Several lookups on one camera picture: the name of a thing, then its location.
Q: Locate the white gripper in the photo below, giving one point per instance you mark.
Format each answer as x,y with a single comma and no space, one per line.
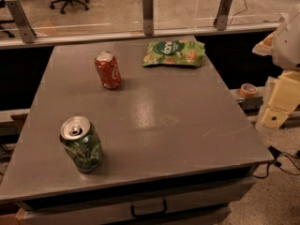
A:
289,46

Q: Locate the red coke can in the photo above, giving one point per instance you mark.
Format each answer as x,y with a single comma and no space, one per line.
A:
108,70

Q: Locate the green soda can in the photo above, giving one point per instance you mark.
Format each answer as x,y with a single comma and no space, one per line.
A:
81,142

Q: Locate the roll of tan tape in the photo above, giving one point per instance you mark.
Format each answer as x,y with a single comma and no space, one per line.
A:
248,90

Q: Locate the green chip bag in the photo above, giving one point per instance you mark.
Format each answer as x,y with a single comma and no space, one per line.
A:
174,53

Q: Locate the grey cabinet drawer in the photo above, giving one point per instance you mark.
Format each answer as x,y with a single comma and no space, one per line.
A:
205,205

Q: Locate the right metal bracket post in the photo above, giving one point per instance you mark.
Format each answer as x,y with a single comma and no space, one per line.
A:
221,19

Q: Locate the metal bracket post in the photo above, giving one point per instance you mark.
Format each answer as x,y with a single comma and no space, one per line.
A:
26,32
221,19
148,17

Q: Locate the middle metal bracket post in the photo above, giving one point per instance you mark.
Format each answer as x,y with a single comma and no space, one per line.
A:
148,17

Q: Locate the black drawer handle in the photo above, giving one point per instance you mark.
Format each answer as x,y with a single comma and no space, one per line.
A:
149,208

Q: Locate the left metal bracket post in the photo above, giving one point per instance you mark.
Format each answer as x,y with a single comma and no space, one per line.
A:
26,32

